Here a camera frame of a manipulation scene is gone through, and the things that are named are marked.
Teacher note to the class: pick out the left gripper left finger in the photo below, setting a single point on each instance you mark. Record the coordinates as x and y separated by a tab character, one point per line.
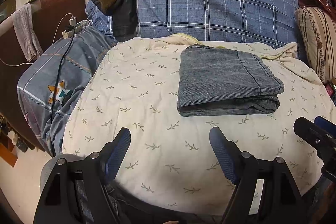
60	201

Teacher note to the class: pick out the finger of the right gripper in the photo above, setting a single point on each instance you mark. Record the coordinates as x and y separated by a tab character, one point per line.
326	125

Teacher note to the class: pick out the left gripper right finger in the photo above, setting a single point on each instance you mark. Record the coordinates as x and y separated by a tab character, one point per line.
265	191

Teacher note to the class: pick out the grey denim pants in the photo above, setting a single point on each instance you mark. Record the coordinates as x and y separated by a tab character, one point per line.
219	81

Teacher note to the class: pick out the beige striped pillow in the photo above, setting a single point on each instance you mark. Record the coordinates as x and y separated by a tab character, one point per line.
318	33

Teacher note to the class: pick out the cream leaf-print blanket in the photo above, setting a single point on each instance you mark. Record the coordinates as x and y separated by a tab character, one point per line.
170	162

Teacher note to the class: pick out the blue star-print bedsheet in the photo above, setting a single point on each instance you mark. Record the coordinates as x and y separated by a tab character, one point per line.
50	88

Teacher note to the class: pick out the blue plaid duvet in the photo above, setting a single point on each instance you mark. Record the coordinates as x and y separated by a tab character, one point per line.
271	22

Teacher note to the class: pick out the white power strip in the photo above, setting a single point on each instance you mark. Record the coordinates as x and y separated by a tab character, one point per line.
70	31

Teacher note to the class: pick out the white phone charger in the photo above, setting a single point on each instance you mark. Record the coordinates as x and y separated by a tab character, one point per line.
73	21

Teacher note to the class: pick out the grey cloth on headboard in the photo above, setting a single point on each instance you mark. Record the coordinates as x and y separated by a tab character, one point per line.
24	30

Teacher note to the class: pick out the brown wooden headboard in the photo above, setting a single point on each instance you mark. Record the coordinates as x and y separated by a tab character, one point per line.
48	24

